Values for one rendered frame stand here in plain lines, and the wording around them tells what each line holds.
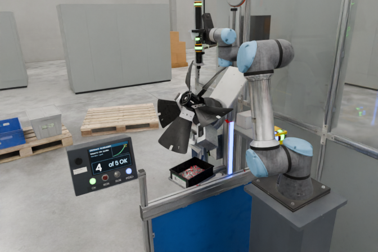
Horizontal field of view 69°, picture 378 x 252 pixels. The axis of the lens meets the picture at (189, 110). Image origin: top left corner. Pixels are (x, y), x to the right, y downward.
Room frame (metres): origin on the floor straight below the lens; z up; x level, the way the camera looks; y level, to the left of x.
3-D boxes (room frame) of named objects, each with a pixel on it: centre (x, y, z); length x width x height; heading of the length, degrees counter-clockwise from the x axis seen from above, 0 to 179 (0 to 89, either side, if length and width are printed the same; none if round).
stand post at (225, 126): (1.97, -0.30, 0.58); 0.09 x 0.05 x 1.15; 28
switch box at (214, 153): (2.05, -0.26, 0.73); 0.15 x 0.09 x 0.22; 118
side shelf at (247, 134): (2.05, -0.50, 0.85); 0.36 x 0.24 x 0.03; 28
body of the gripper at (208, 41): (1.60, -0.12, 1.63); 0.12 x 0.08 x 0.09; 28
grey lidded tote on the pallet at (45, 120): (3.80, 2.15, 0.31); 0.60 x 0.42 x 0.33; 35
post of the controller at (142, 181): (1.13, 0.23, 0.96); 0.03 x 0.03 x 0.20; 28
